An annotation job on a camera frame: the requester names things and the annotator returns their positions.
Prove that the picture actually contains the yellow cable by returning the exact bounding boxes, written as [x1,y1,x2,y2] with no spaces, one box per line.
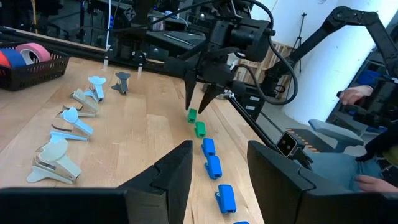
[30,0,37,27]

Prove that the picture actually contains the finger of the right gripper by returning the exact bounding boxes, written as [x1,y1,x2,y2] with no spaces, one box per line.
[200,79,247,114]
[164,57,200,111]

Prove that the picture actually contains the red tape roll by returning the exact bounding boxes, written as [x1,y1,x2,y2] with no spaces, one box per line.
[0,51,11,68]

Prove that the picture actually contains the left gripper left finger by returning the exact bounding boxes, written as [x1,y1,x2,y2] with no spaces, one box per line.
[0,139,194,224]

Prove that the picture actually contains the small black depth camera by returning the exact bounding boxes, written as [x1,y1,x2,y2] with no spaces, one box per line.
[275,131,313,169]

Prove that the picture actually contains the person's hand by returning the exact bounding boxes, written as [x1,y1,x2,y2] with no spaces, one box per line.
[338,85,374,106]
[355,174,398,194]

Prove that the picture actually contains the pink tape roll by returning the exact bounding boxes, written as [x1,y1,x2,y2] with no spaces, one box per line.
[15,42,52,65]

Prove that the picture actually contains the dark grey staple remover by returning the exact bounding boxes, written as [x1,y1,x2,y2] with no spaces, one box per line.
[111,72,132,96]

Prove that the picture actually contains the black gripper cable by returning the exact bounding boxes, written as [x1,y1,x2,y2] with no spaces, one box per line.
[233,0,299,106]

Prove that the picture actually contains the light blue staple remover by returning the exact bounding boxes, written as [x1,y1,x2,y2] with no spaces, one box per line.
[49,106,94,144]
[83,75,107,103]

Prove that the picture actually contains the person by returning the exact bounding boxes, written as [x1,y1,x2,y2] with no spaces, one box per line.
[307,85,398,194]

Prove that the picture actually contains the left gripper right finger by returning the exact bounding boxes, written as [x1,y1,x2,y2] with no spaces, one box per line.
[247,139,398,224]

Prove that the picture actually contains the black plastic mesh basket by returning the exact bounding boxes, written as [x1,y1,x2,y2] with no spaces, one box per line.
[0,46,71,91]

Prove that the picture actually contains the black power box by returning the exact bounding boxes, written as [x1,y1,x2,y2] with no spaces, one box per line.
[241,93,268,121]

